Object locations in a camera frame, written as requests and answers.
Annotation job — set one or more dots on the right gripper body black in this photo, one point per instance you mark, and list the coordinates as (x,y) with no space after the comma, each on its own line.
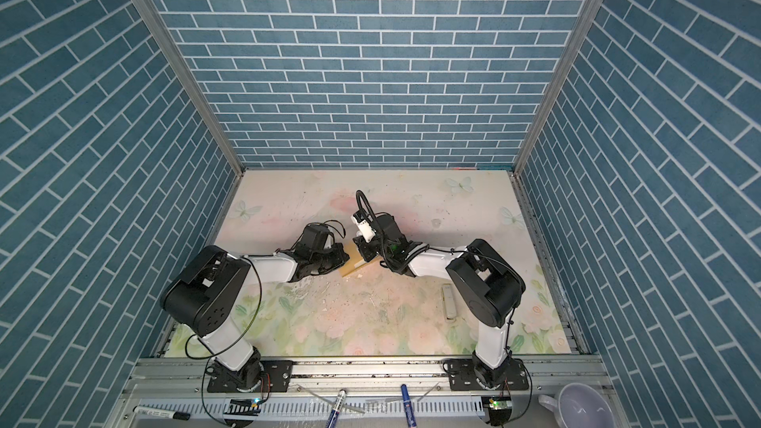
(370,250)

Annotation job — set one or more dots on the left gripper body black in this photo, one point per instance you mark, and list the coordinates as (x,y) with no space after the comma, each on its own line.
(328,260)

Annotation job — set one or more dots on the brown kraft envelope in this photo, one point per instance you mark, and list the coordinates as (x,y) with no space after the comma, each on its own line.
(355,261)

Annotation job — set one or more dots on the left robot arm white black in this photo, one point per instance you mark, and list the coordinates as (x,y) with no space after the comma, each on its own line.
(203,296)

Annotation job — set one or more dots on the blue white marker pen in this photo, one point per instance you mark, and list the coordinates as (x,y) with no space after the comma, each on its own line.
(336,409)

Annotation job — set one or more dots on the left circuit board green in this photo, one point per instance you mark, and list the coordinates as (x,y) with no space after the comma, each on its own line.
(241,413)

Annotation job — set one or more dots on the circuit board green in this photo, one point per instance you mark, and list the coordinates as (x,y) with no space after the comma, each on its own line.
(241,413)
(497,410)

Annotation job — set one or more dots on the right circuit board green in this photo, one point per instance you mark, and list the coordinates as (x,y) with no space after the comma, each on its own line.
(497,410)

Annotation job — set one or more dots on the black marker pen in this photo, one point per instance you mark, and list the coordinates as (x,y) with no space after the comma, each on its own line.
(162,413)

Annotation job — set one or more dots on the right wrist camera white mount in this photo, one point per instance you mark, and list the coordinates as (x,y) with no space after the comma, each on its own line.
(361,220)

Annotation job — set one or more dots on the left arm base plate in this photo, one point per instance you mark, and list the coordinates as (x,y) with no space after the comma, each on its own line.
(257,376)

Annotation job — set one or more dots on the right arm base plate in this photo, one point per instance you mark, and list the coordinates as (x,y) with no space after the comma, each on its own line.
(473,374)

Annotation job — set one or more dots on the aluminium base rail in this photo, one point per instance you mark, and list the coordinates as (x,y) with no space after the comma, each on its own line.
(373,391)

